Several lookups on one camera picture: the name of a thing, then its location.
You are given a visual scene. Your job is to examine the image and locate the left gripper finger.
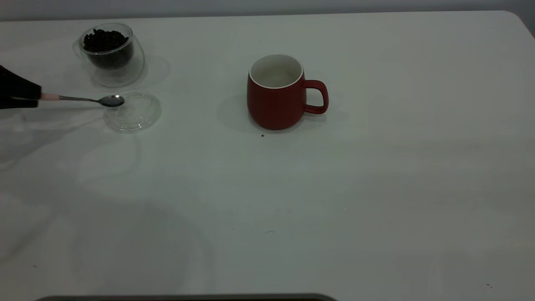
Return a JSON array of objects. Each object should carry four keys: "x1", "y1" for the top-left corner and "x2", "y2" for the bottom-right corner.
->
[
  {"x1": 0, "y1": 65, "x2": 43, "y2": 100},
  {"x1": 0, "y1": 97, "x2": 40, "y2": 110}
]

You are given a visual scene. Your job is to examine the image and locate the pink-handled metal spoon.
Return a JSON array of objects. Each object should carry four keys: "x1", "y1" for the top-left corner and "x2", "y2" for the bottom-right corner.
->
[{"x1": 39, "y1": 93, "x2": 125, "y2": 108}]

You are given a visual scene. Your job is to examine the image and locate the clear double-wall glass cup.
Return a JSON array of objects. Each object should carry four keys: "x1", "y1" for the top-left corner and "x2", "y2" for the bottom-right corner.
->
[{"x1": 74, "y1": 23, "x2": 146, "y2": 88}]

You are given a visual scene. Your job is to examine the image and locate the dark coffee beans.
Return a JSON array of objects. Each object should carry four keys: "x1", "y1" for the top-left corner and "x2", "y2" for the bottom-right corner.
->
[{"x1": 83, "y1": 28, "x2": 135, "y2": 70}]

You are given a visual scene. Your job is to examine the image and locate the red ceramic mug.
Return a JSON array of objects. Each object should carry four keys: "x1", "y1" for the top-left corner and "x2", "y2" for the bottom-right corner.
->
[{"x1": 247, "y1": 54, "x2": 329, "y2": 130}]

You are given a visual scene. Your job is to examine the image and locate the clear round glass lid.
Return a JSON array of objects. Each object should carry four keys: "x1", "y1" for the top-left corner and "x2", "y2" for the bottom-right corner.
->
[{"x1": 103, "y1": 92, "x2": 163, "y2": 133}]

